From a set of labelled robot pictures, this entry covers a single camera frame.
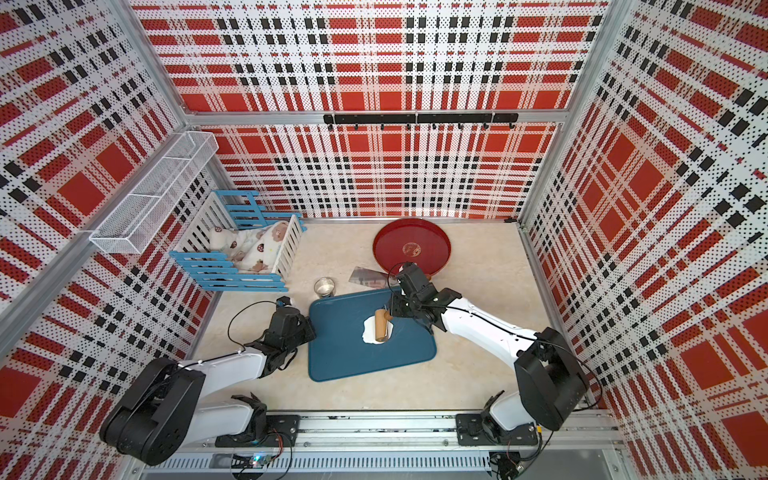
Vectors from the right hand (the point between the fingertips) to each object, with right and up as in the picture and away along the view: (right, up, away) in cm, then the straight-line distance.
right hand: (398, 305), depth 85 cm
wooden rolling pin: (-5, -5, +6) cm, 9 cm away
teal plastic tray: (-19, -14, +5) cm, 24 cm away
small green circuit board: (-33, -34, -15) cm, 50 cm away
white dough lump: (-9, -9, +6) cm, 14 cm away
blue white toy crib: (-65, +32, +31) cm, 78 cm away
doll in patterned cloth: (-52, +16, +20) cm, 58 cm away
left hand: (-26, -7, +9) cm, 28 cm away
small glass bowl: (-26, +3, +17) cm, 31 cm away
